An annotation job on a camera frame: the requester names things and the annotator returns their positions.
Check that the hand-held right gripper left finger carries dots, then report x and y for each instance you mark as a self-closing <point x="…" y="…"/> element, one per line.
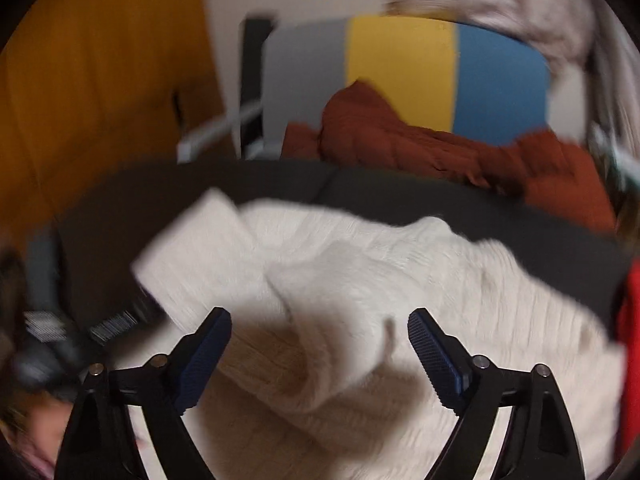
<point x="202" y="360"/>

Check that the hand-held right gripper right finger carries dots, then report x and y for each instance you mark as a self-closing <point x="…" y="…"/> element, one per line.
<point x="435" y="360"/>

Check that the cream knitted sweater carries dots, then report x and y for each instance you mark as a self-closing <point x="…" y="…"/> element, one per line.
<point x="350" y="270"/>

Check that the red cloth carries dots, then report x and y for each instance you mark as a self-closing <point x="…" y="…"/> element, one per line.
<point x="630" y="310"/>

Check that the white metal bar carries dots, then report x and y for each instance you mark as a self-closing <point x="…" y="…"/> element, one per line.
<point x="210" y="135"/>

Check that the rust red quilted jacket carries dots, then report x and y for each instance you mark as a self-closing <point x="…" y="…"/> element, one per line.
<point x="375" y="130"/>

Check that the orange wooden door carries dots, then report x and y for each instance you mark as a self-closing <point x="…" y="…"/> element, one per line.
<point x="100" y="85"/>

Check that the grey yellow blue panel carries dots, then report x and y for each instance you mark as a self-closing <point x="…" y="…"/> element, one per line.
<point x="400" y="55"/>

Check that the black chair frame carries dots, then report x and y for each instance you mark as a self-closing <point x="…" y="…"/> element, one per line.
<point x="250" y="70"/>

